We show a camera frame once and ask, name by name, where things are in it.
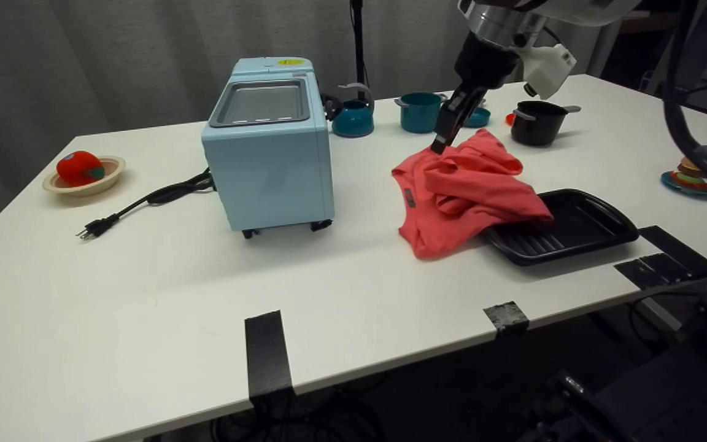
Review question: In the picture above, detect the black tape patch right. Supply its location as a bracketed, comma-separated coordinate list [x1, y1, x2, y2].
[617, 226, 707, 290]

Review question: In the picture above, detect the black grill tray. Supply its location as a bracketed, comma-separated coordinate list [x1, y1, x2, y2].
[483, 189, 639, 265]

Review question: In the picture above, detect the light blue toaster oven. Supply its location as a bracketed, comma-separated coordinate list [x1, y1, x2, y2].
[202, 57, 334, 238]

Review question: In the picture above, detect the coral red sweatshirt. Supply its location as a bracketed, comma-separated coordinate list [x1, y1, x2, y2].
[394, 129, 552, 260]

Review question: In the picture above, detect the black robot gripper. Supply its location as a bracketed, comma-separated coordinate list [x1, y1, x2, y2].
[429, 33, 518, 151]

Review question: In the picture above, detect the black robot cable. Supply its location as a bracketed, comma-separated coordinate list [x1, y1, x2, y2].
[658, 0, 707, 196]

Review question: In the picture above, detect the black camera stand pole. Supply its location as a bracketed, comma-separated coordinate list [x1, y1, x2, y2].
[348, 0, 369, 84]

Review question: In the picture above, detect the red toy tomato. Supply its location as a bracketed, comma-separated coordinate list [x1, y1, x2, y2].
[56, 150, 105, 185]

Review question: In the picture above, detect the black power cord with plug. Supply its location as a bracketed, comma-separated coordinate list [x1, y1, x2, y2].
[77, 167, 219, 243]

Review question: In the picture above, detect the teal toy pot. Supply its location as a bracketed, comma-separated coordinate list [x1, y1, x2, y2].
[396, 92, 444, 133]

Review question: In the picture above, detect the black toy saucepan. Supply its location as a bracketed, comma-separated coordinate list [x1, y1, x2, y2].
[512, 99, 580, 146]

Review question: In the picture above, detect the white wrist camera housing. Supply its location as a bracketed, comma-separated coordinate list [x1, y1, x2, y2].
[521, 44, 577, 98]

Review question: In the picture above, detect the black tape strip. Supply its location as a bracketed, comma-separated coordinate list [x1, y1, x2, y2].
[246, 312, 292, 404]
[483, 301, 530, 334]

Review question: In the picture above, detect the teal toy kettle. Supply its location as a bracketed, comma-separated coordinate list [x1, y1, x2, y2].
[323, 80, 375, 138]

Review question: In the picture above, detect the black tape strip middle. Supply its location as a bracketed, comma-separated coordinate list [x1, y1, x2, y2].
[483, 301, 530, 334]

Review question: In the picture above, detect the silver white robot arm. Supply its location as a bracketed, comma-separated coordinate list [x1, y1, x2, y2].
[429, 0, 640, 151]

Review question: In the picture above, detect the black tape strip left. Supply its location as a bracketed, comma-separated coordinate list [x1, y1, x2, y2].
[246, 312, 292, 404]

